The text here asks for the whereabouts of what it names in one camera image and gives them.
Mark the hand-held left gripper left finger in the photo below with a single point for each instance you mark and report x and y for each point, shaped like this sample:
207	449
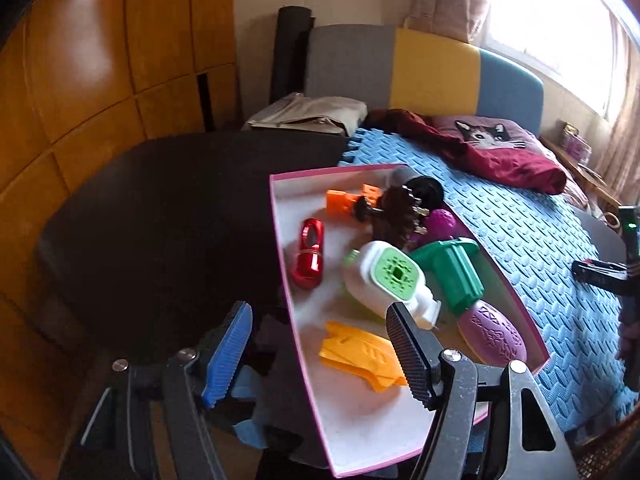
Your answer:
227	355

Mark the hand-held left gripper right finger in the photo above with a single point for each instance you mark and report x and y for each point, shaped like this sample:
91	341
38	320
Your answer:
410	355

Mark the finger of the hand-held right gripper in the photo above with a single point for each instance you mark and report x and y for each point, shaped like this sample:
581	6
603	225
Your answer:
600	272

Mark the yellow plastic toy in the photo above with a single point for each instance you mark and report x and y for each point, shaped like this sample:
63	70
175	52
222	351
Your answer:
355	355

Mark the white green plug-in device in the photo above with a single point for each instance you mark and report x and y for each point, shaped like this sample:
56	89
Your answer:
375	280

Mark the purple patterned egg toy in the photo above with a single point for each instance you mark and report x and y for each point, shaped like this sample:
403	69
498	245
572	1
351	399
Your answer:
492	332

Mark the green plastic toy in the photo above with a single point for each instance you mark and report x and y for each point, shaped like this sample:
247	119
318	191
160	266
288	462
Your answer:
455	275

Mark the pink-rimmed white tray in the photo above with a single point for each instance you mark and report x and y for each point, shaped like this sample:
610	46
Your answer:
345	420

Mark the red metallic object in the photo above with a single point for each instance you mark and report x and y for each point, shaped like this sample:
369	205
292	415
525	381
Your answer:
306	265

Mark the magenta spiky ball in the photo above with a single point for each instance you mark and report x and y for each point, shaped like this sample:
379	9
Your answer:
441	222

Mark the black bottle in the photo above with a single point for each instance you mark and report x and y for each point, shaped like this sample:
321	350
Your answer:
425	190

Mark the orange plastic toy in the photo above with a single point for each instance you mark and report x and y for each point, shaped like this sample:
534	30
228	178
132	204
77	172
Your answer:
342	200

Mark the grey round seat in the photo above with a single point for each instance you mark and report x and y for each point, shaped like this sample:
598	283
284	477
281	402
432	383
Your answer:
600	235

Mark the white tape roll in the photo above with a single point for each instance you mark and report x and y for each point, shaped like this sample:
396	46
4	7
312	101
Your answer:
612	219

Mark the blue foam mat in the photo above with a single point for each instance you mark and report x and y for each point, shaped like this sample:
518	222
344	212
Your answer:
525	240

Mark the pink patterned blanket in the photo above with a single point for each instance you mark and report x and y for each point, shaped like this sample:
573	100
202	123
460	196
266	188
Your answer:
575	190

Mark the wooden side table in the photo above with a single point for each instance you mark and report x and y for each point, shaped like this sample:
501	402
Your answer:
595	180

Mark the pink toy box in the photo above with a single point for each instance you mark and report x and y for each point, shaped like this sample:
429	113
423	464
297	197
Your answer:
575	142

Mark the dark red cloth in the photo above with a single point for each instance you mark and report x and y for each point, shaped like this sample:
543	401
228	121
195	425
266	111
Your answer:
510	165

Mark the pink patterned curtain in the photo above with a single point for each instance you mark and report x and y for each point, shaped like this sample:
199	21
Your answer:
460	0
625	110

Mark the wicker basket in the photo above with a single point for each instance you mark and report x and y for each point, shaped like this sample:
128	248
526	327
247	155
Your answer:
610	450

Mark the pink cat pillow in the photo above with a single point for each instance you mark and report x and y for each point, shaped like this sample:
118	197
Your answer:
480	132

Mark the beige cloth bag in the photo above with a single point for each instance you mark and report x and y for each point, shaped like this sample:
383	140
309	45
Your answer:
310	112

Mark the window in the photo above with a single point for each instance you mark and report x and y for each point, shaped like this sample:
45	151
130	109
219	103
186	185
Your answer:
550	20

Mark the grey yellow blue headboard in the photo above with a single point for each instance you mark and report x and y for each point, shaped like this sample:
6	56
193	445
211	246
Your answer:
435	70

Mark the rolled black mat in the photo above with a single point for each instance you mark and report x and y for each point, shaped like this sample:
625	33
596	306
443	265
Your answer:
287	50

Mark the wooden wardrobe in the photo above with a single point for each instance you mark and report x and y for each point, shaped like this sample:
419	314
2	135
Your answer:
75	60

